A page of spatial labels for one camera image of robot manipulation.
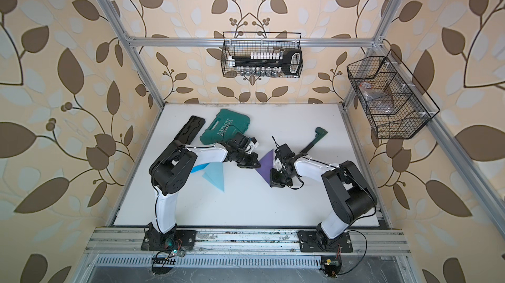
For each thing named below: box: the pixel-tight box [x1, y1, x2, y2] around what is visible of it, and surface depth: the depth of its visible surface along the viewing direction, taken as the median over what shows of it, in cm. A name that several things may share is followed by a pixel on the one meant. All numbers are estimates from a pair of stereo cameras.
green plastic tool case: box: [199, 108, 251, 145], surface depth 107 cm
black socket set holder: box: [227, 49, 304, 77], surface depth 86 cm
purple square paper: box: [255, 148, 274, 187], surface depth 98 cm
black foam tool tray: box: [174, 115, 206, 145], surface depth 110 cm
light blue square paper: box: [201, 161, 225, 193], surface depth 90 cm
